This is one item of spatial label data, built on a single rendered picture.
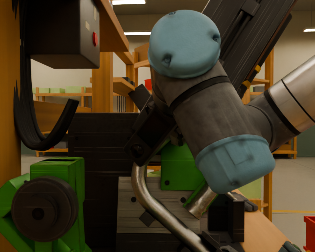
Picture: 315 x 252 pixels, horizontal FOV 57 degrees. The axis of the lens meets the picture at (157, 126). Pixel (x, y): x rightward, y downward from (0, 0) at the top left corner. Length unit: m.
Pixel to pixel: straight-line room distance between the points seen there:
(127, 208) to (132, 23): 9.58
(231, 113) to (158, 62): 0.09
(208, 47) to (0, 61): 0.36
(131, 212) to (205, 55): 0.45
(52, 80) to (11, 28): 9.88
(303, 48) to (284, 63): 0.74
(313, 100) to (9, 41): 0.48
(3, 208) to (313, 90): 0.40
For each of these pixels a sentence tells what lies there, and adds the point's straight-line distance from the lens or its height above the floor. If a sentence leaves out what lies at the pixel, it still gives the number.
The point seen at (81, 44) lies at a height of 1.37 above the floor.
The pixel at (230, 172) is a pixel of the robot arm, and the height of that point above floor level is 1.17.
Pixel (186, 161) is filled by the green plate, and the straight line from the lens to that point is 0.65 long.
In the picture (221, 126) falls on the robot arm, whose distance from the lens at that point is 0.29.
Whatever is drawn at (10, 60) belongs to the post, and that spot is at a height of 1.33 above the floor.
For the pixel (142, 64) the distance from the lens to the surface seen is 4.53.
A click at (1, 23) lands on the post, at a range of 0.57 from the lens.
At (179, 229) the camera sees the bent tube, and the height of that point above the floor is 1.01.
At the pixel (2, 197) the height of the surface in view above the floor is 1.13.
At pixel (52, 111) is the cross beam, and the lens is 0.98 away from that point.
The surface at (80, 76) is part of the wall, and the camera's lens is 10.13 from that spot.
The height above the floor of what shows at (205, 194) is 1.07.
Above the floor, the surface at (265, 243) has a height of 0.90.
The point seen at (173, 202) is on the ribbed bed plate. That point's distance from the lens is 0.66.
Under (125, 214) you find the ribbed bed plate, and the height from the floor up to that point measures 1.02.
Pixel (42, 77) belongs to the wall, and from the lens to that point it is 10.61.
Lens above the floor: 1.23
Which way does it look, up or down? 1 degrees down
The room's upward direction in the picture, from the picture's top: straight up
